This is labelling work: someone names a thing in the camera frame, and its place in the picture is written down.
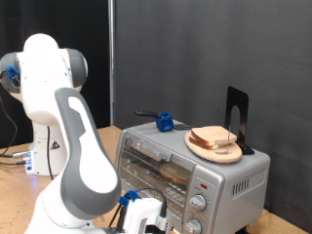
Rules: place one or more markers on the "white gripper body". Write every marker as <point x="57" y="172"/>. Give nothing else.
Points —
<point x="143" y="216"/>

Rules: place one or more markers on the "white bread slice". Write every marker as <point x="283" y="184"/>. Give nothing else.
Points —
<point x="175" y="174"/>

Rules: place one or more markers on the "metal oven rack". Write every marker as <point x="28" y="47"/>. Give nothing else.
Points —
<point x="146" y="178"/>

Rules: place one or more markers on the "silver oven knob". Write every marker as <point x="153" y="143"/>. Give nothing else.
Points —
<point x="198" y="202"/>
<point x="193" y="226"/>

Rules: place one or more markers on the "silver toaster oven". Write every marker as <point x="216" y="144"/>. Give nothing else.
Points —
<point x="234" y="172"/>

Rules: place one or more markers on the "brown-crusted bread slice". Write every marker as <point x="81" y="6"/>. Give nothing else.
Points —
<point x="201" y="144"/>
<point x="213" y="135"/>

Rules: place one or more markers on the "round wooden plate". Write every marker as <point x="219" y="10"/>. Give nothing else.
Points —
<point x="221" y="156"/>

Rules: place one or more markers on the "black metal bookend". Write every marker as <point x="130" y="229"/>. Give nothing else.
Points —
<point x="243" y="107"/>

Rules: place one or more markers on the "vertical metal pole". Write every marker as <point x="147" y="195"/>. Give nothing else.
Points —
<point x="111" y="65"/>

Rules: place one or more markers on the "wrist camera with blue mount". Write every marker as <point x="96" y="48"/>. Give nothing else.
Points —
<point x="161" y="222"/>

